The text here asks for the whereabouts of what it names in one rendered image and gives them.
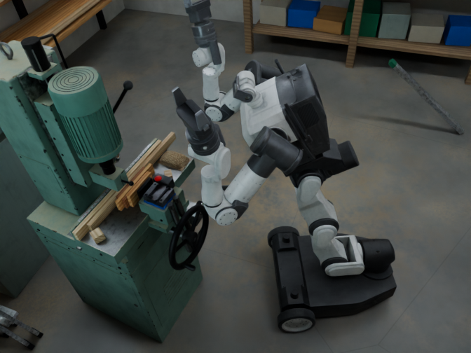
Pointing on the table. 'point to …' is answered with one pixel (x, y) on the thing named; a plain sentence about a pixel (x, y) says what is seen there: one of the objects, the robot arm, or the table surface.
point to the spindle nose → (108, 167)
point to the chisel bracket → (113, 181)
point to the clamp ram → (144, 188)
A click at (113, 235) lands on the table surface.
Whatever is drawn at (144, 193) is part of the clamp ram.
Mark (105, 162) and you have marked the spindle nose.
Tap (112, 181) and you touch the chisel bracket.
